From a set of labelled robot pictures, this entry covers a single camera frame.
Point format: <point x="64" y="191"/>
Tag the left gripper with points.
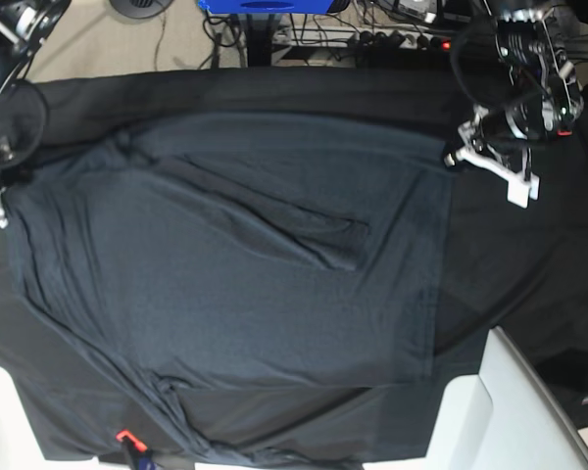
<point x="522" y="125"/>

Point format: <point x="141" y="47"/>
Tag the dark grey long-sleeve T-shirt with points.
<point x="247" y="253"/>

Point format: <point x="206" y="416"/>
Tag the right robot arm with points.
<point x="24" y="28"/>

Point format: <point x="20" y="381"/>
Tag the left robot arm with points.
<point x="529" y="42"/>

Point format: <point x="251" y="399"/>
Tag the white power strip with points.
<point x="399" y="39"/>

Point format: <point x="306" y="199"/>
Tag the orange blue clamp bottom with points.
<point x="137" y="455"/>

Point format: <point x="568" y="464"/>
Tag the black stand post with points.
<point x="259" y="30"/>

